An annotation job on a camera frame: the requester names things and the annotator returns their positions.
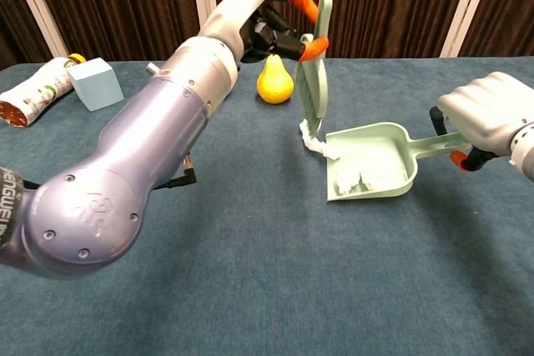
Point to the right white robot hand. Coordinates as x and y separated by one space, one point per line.
488 114

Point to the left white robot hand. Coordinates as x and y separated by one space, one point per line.
233 14

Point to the mint green hand broom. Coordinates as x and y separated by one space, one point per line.
317 81

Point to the mint green dustpan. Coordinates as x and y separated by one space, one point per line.
375 147

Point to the white paper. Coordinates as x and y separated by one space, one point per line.
350 176

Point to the left lavender robot arm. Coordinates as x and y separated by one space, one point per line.
146 122

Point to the yellow toy pear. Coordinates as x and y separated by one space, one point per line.
273 85

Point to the brown folding screen white frames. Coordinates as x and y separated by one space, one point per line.
396 6

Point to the light blue cube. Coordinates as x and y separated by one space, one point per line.
98 89

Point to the white drink bottle yellow cap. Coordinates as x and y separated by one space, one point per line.
37 93

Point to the blue felt table mat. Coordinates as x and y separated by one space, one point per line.
292 268

